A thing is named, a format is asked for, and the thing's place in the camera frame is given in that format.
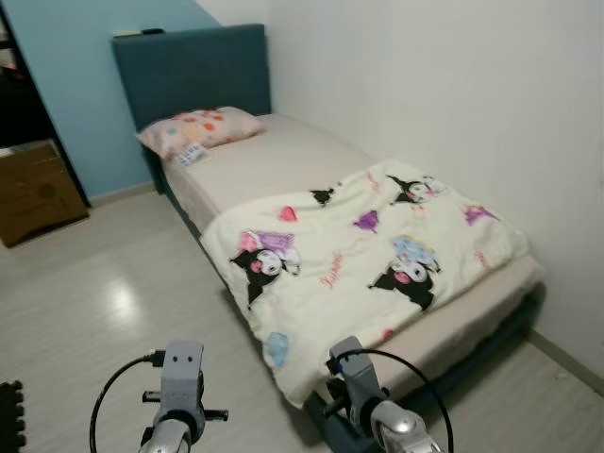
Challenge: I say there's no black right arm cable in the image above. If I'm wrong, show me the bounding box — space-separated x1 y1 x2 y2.
327 347 456 453

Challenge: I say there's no black doorway frame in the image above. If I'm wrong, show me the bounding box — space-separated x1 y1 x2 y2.
0 0 93 209

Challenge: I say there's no beige mattress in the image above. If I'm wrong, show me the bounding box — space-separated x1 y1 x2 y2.
159 113 546 405

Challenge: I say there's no cream cartoon print quilt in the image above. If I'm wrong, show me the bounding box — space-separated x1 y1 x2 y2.
199 159 532 410

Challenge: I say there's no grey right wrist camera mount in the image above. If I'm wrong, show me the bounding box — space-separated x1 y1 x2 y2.
329 335 388 428

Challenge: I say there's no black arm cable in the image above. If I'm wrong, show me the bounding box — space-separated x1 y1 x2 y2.
90 350 167 453
327 347 456 453

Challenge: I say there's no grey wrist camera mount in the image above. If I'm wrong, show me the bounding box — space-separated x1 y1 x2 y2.
329 335 388 428
159 340 206 422

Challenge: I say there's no white booklet with blue print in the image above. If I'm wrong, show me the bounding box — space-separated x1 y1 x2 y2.
176 143 210 168

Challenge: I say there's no pink pillow with orange spots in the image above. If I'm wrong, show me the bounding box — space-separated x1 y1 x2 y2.
136 106 267 160

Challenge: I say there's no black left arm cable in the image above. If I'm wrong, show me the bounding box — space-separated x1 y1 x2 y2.
90 350 167 453

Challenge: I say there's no black foam floor mat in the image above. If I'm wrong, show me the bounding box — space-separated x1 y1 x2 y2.
0 379 25 453

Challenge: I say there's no teal upholstered headboard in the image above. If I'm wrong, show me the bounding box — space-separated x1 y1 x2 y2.
111 24 273 133

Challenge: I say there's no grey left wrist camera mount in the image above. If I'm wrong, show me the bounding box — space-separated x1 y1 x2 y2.
159 340 206 422

